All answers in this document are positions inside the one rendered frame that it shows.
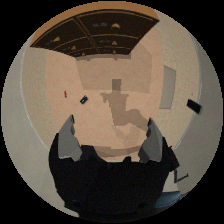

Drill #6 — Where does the brown wooden chest of drawers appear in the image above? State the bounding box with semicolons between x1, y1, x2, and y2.
30;1;160;58

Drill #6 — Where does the dark brown wooden drawer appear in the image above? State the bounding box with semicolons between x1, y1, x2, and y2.
34;18;86;49
68;47;99;57
79;11;153;37
54;36;94;53
98;47;131;55
91;34;138;48

